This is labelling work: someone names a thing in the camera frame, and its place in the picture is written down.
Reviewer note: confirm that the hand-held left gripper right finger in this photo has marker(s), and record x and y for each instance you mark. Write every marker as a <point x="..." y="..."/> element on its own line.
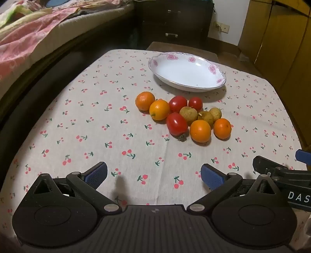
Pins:
<point x="211" y="176"/>

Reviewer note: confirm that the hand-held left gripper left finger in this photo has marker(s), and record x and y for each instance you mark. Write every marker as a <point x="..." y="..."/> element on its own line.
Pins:
<point x="97" y="174"/>

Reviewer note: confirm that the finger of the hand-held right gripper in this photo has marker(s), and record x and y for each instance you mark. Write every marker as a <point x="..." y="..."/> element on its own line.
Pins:
<point x="303" y="157"/>
<point x="267" y="164"/>

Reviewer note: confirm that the orange mandarin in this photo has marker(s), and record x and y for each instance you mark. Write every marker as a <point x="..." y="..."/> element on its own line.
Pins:
<point x="145" y="101"/>
<point x="159" y="110"/>
<point x="200" y="131"/>
<point x="222" y="128"/>

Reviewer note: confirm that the tan longan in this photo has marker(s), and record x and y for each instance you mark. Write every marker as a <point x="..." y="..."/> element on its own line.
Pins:
<point x="188" y="114"/>
<point x="215" y="113"/>
<point x="206" y="117"/>

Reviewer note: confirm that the large red tomato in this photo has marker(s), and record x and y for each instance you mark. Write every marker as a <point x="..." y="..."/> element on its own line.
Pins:
<point x="177" y="103"/>
<point x="176" y="124"/>

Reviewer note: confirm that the small red tomato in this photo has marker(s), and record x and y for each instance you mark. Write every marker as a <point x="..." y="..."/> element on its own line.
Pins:
<point x="195" y="103"/>

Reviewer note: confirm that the white floral plate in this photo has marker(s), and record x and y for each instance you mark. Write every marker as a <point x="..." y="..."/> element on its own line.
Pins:
<point x="187" y="71"/>

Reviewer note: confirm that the cherry print tablecloth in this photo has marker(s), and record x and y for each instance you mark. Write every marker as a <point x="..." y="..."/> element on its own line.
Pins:
<point x="85" y="126"/>

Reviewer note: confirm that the yellow wooden cabinet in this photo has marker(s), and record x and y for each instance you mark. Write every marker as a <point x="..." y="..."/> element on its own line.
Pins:
<point x="279" y="36"/>

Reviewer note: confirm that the low wooden table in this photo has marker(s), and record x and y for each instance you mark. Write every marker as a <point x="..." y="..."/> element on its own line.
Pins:
<point x="170" y="47"/>

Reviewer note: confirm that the bed with beige mattress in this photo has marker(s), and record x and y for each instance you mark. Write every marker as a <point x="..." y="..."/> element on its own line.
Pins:
<point x="73" y="26"/>

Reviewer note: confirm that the pink floral blanket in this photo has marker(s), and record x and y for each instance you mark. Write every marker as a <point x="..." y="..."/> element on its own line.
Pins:
<point x="29" y="36"/>

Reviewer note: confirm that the dark wooden dresser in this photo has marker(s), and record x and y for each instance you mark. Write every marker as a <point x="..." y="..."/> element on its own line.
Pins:
<point x="170" y="19"/>

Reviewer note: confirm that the white wall outlet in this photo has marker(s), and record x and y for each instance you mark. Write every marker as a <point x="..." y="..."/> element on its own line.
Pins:
<point x="221" y="26"/>

